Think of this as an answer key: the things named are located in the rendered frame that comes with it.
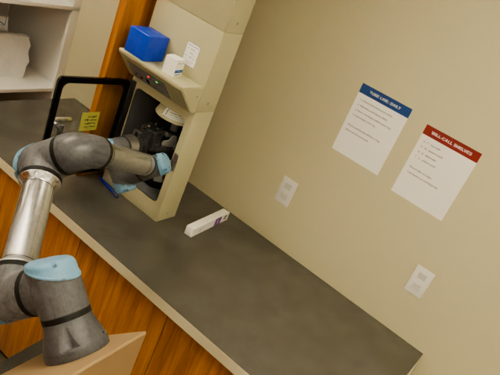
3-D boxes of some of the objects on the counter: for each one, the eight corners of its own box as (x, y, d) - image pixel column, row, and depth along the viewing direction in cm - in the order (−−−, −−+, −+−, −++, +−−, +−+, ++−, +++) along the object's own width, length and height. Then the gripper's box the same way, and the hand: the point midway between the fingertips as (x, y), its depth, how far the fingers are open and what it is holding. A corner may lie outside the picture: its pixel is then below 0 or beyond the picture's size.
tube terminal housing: (144, 170, 256) (202, 1, 224) (196, 210, 243) (265, 36, 211) (101, 178, 236) (157, -5, 204) (155, 222, 223) (225, 33, 191)
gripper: (152, 143, 203) (190, 133, 219) (120, 120, 209) (160, 112, 226) (146, 164, 207) (184, 152, 223) (115, 140, 214) (155, 132, 230)
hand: (170, 139), depth 225 cm, fingers open, 11 cm apart
